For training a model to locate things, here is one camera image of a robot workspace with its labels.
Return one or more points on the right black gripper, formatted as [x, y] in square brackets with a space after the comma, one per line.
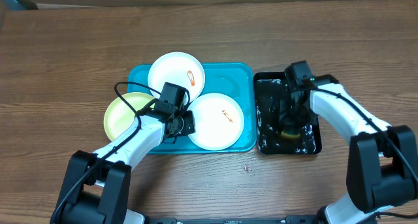
[289, 122]

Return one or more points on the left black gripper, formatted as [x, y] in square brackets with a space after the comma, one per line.
[190, 127]

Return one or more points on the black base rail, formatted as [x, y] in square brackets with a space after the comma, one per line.
[291, 219]

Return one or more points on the yellow plate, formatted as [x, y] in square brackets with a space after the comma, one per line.
[118, 116]

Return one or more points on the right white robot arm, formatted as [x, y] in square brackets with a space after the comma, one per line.
[382, 162]

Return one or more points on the white plate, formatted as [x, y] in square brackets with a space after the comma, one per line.
[219, 121]
[178, 68]

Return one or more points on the small crumb debris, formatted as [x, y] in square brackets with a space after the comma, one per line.
[248, 170]

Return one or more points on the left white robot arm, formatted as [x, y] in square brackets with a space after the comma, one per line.
[96, 185]

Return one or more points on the green yellow sponge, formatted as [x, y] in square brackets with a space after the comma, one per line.
[290, 134]

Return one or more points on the black rectangular water tray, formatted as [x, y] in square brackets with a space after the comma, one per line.
[270, 88]

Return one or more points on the teal plastic tray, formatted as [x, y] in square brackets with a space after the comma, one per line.
[232, 79]

